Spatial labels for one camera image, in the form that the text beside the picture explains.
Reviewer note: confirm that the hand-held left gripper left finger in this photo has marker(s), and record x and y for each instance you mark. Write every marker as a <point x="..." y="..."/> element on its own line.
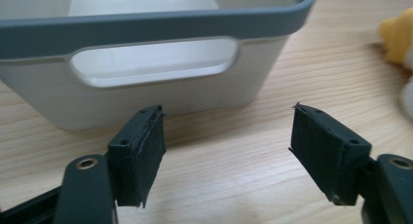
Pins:
<point x="136" y="159"/>

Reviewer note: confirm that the yellow and white plush toy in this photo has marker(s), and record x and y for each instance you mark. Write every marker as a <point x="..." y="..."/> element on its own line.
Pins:
<point x="397" y="39"/>

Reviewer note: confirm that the white bin with grey rim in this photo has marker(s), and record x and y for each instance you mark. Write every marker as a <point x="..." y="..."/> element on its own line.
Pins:
<point x="162" y="97"/>

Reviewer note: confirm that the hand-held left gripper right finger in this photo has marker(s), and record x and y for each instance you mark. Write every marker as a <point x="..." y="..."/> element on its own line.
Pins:
<point x="324" y="152"/>

